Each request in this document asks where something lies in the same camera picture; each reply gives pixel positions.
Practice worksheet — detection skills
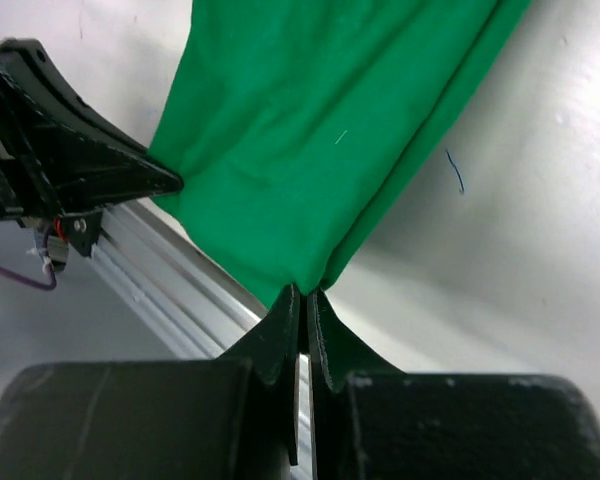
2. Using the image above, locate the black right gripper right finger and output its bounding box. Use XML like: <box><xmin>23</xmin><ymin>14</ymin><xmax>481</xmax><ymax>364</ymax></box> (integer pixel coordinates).
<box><xmin>306</xmin><ymin>291</ymin><xmax>600</xmax><ymax>479</ymax></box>

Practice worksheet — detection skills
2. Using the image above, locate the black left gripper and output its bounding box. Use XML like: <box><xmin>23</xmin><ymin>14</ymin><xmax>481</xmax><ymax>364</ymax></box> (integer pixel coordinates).
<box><xmin>0</xmin><ymin>39</ymin><xmax>184</xmax><ymax>257</ymax></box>

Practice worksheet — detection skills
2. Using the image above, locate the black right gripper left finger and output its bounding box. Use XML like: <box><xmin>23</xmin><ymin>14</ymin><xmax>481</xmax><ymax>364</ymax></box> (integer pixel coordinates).
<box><xmin>0</xmin><ymin>285</ymin><xmax>301</xmax><ymax>479</ymax></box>

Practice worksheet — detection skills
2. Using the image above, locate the green t-shirt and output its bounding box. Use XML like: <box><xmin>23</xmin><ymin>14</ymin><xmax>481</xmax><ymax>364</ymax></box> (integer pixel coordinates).
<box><xmin>150</xmin><ymin>1</ymin><xmax>528</xmax><ymax>306</ymax></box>

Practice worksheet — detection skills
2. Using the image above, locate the aluminium mounting rail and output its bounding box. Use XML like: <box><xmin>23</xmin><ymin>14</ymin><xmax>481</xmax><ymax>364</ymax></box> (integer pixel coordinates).
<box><xmin>44</xmin><ymin>199</ymin><xmax>314</xmax><ymax>480</ymax></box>

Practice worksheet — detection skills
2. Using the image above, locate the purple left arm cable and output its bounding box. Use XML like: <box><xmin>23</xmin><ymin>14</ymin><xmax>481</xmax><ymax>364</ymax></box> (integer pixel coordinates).
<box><xmin>0</xmin><ymin>224</ymin><xmax>61</xmax><ymax>292</ymax></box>

